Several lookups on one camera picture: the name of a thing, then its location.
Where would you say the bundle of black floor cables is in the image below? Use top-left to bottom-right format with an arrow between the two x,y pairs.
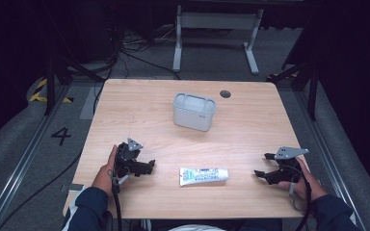
107,18 -> 182,81

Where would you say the person's left hand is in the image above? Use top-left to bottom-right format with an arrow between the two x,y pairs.
92,144 -> 130,197

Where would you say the grey metal table frame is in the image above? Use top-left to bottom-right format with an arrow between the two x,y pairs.
172,4 -> 265,76

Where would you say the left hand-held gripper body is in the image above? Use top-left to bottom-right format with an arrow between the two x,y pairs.
113,137 -> 145,181

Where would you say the person's right hand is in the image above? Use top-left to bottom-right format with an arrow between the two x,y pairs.
277,156 -> 329,202

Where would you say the grey right gripper strap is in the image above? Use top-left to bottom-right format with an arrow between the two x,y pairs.
288,182 -> 304,212

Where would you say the black floor cable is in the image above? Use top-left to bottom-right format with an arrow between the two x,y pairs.
0,150 -> 84,231

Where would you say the yellow black floor tape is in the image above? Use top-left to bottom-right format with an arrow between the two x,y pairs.
28,78 -> 75,104

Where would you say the light grey plastic container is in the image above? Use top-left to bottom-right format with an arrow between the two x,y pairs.
172,92 -> 217,133

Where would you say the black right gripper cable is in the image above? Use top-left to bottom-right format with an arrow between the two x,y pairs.
282,164 -> 314,231

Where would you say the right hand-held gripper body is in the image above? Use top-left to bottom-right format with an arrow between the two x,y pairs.
269,145 -> 310,186

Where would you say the grey metal floor rail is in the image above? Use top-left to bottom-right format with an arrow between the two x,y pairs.
0,84 -> 72,231
293,90 -> 368,231

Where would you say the black metal stand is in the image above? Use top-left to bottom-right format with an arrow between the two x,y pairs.
43,52 -> 106,116
267,60 -> 320,122

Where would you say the grey floor tape patch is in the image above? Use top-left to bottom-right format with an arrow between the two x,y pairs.
78,86 -> 103,121

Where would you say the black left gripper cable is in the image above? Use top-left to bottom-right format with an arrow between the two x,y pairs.
110,174 -> 124,231

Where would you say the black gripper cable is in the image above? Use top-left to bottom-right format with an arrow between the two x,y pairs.
110,174 -> 124,231
282,164 -> 314,231

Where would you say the white toothpaste tube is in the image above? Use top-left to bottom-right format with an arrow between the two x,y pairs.
178,167 -> 229,188

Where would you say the small grey tape piece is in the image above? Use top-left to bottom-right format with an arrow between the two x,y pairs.
59,183 -> 85,193

